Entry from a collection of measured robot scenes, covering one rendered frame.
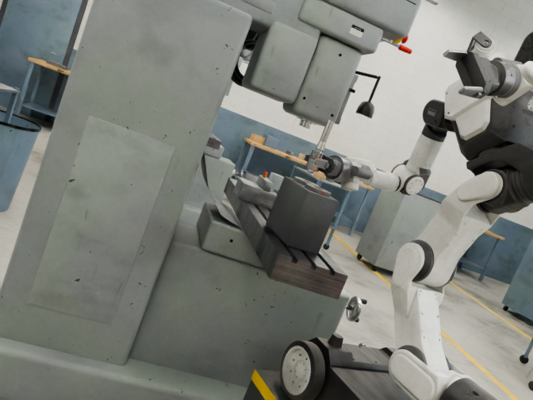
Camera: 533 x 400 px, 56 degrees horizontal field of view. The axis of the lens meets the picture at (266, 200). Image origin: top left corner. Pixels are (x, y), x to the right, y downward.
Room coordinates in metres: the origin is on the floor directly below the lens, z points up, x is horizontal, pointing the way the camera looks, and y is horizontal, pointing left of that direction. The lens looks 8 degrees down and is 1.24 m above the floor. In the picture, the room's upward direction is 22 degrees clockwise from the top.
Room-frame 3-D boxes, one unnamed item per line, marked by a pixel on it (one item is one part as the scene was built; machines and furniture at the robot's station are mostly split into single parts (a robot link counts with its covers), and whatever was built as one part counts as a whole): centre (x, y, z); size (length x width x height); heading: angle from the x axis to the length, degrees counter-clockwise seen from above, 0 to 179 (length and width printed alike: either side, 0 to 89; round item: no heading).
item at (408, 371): (1.55, -0.70, 0.68); 0.21 x 0.20 x 0.13; 31
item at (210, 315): (2.10, -0.06, 0.41); 0.81 x 0.32 x 0.60; 105
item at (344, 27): (2.08, 0.01, 1.68); 0.34 x 0.24 x 0.10; 105
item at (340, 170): (1.80, -0.17, 1.18); 0.13 x 0.12 x 0.10; 48
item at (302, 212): (1.69, -0.12, 1.01); 0.22 x 0.12 x 0.20; 23
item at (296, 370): (1.65, -0.33, 0.50); 0.20 x 0.05 x 0.20; 31
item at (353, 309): (2.22, -0.52, 0.61); 0.16 x 0.12 x 0.12; 105
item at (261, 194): (2.20, -0.04, 0.96); 0.35 x 0.15 x 0.11; 105
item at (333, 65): (2.09, -0.03, 1.47); 0.21 x 0.19 x 0.32; 15
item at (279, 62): (2.04, 0.16, 1.47); 0.24 x 0.19 x 0.26; 15
